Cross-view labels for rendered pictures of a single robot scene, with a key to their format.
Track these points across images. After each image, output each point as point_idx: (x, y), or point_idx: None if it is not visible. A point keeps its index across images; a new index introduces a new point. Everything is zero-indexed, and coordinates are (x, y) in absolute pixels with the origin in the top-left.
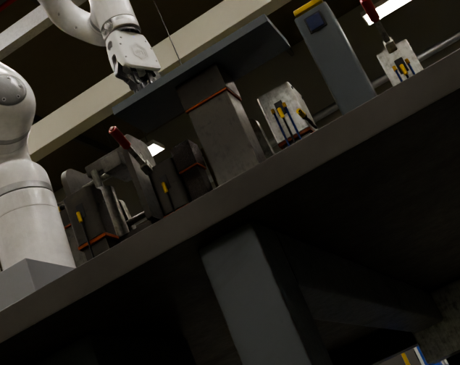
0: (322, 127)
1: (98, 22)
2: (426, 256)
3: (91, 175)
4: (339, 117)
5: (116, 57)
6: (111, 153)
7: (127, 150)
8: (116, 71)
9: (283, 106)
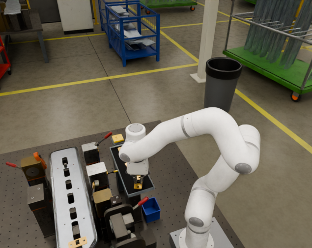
0: (191, 167)
1: None
2: None
3: (130, 233)
4: (190, 165)
5: (148, 166)
6: (123, 218)
7: (138, 206)
8: (150, 171)
9: (106, 170)
